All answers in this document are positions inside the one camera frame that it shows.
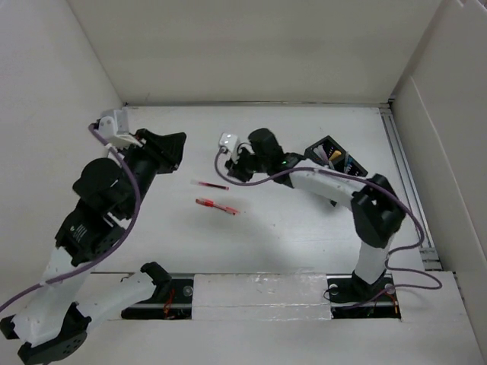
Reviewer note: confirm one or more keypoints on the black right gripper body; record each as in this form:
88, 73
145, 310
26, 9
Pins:
248, 163

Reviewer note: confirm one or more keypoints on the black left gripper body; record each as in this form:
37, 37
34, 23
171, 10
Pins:
150, 158

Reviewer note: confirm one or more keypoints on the purple pink highlighter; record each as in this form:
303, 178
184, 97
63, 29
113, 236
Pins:
322, 154

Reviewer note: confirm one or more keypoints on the orange highlighter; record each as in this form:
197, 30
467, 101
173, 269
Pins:
335, 155

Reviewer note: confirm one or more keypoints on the blue ink refill pen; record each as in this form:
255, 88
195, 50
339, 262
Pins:
348, 166

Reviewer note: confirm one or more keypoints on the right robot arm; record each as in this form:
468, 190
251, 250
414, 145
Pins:
376, 213

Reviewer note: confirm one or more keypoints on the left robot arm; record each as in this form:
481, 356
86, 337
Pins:
53, 325

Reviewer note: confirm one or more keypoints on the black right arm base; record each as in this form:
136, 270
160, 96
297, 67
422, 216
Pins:
350, 301

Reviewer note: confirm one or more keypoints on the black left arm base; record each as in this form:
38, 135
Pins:
172, 298

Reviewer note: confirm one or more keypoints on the black desk organizer box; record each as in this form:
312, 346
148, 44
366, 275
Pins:
331, 184

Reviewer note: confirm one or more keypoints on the pink ink refill pen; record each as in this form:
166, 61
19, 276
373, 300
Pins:
209, 185

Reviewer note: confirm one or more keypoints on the red gel pen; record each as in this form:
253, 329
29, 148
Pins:
211, 204

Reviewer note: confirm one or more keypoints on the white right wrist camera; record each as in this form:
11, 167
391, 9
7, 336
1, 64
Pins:
230, 144

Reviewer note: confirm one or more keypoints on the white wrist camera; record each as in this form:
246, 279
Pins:
230, 144
114, 127

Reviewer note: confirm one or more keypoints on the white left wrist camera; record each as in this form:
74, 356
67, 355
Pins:
114, 127

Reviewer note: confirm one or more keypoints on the aluminium side rail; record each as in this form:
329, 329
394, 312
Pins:
428, 252

